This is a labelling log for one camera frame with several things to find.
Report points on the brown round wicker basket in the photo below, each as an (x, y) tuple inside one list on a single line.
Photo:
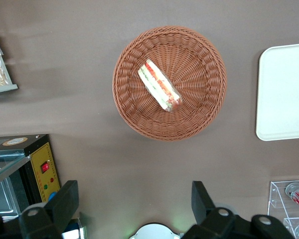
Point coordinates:
[(189, 74)]

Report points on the triangle sandwich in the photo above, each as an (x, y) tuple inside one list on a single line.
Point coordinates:
[(159, 84)]

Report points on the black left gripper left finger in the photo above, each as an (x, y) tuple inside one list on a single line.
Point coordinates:
[(64, 201)]

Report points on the white rectangular plastic tray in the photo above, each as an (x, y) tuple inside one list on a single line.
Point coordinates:
[(284, 92)]

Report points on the clear acrylic can holder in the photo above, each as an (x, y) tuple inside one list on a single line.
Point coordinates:
[(276, 196)]

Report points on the blue white box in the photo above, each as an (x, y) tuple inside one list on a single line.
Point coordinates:
[(74, 229)]

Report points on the black food warmer cabinet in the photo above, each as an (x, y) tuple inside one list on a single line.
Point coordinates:
[(35, 149)]

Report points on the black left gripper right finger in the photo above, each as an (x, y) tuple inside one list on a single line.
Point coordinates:
[(201, 199)]

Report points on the white round device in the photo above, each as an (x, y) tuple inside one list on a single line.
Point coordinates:
[(154, 232)]

